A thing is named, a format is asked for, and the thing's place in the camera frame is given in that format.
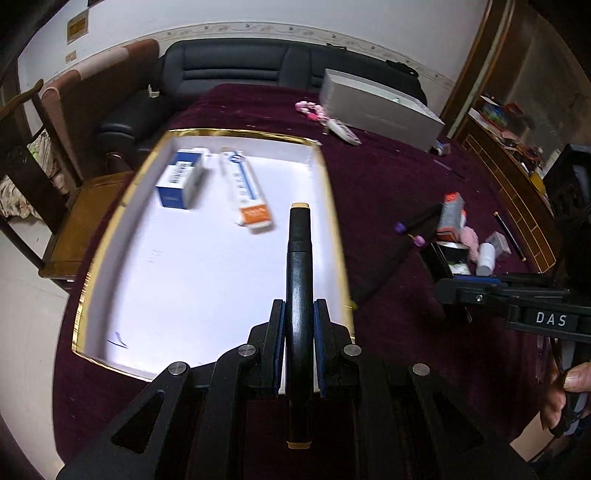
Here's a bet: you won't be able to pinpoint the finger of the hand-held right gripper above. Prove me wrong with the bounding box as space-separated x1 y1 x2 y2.
454 273 525 289
435 278 511 320

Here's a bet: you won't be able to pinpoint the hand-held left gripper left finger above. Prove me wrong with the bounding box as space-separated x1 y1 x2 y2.
55 299 286 480

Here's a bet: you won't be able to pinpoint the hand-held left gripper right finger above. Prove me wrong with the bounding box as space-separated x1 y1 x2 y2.
314 299 541 480

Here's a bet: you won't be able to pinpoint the white bottle red label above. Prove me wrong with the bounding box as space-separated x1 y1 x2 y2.
475 242 498 277

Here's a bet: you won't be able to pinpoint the pink plush toy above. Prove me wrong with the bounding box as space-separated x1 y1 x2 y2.
462 226 482 265

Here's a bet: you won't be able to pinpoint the grey tape roll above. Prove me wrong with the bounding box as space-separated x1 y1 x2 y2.
434 239 472 279

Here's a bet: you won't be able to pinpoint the small white grey medicine box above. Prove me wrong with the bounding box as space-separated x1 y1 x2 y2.
485 231 513 256

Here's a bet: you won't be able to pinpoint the thin black pen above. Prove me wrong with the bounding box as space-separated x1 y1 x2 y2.
494 211 527 263

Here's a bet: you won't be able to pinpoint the black marker tan caps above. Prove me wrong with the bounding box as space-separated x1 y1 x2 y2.
285 203 315 449

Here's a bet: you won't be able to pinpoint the white gold-rimmed tray box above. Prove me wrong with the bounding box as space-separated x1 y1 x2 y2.
71 129 356 384

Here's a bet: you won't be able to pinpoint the person's right hand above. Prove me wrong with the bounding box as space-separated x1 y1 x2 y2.
539 361 591 430

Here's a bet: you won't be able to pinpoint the black marker purple cap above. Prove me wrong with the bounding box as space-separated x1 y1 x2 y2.
406 231 435 251
394 203 442 234

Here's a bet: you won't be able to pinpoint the red medicine box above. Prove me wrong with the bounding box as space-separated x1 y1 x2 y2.
436 191 467 241

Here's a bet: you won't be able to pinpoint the wooden shelf cabinet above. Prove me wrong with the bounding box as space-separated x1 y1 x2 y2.
438 0 591 278

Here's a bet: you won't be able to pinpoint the pile of small shelf items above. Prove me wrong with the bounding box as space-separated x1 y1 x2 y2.
478 93 548 177

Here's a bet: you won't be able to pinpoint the maroon velvet tablecloth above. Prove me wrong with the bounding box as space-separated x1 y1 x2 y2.
51 83 570 480

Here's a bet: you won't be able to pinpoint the orange white ointment box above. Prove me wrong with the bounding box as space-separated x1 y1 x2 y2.
219 148 276 230

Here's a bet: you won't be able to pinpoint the blue white medicine box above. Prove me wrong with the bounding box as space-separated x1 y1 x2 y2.
154 148 211 210

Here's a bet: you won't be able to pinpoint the silver rectangular box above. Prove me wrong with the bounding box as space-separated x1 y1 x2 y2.
320 68 447 152

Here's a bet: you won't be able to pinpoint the dark wooden chair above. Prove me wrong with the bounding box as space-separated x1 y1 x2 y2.
0 78 136 283

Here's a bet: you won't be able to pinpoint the black leather sofa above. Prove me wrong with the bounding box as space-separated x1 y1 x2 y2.
97 39 428 162

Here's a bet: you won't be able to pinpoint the floral cloth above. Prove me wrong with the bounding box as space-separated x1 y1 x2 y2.
0 129 64 219

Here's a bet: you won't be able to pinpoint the brown upholstered armchair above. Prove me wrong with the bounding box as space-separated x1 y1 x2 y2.
41 39 160 185

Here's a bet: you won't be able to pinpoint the pink braided hair tie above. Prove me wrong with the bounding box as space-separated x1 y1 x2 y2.
295 100 329 123

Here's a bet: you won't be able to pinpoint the gold wall plaque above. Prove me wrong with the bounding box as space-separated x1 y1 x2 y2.
66 12 90 44

